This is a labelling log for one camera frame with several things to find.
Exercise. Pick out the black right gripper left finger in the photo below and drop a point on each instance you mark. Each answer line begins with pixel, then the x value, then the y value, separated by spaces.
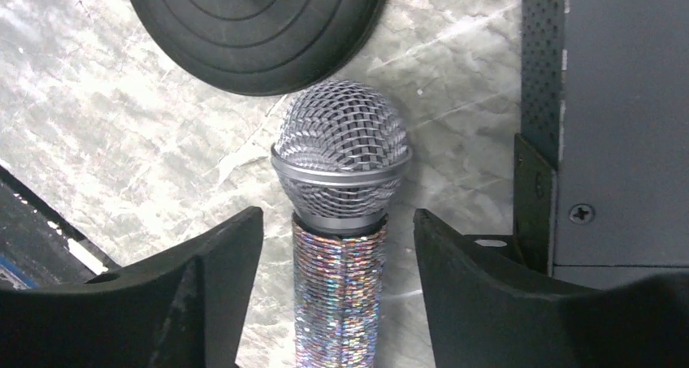
pixel 183 307

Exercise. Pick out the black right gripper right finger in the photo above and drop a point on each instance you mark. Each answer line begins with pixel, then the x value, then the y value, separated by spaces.
pixel 484 309

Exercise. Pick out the glitter copper microphone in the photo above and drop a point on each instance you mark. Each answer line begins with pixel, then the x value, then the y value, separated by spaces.
pixel 340 156

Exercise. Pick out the short black clip stand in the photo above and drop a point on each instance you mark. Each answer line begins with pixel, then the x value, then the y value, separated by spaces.
pixel 260 48

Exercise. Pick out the dark blue-edged electronics box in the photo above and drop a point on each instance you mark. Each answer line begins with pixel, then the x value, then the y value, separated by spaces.
pixel 601 157

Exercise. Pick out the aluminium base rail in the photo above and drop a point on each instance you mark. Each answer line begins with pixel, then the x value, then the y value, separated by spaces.
pixel 40 248

